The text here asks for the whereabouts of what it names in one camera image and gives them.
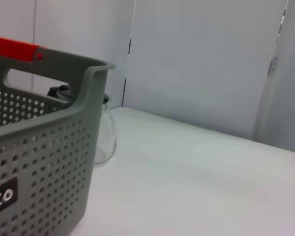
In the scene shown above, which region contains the grey perforated storage bin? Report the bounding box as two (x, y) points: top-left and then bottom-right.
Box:
(0, 48), (116, 236)

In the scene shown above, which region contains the orange bin handle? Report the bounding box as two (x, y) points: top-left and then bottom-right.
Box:
(0, 35), (44, 62)

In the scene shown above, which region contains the clear glass flask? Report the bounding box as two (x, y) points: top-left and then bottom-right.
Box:
(48, 83), (118, 165)

